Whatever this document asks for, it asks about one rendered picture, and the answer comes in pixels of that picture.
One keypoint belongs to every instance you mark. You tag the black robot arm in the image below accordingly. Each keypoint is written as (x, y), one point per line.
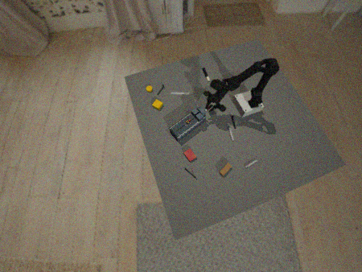
(234, 82)

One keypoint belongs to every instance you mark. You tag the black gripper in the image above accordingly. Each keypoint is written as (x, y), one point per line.
(218, 105)

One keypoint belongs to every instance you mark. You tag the red rectangular block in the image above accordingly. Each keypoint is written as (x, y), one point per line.
(190, 155)

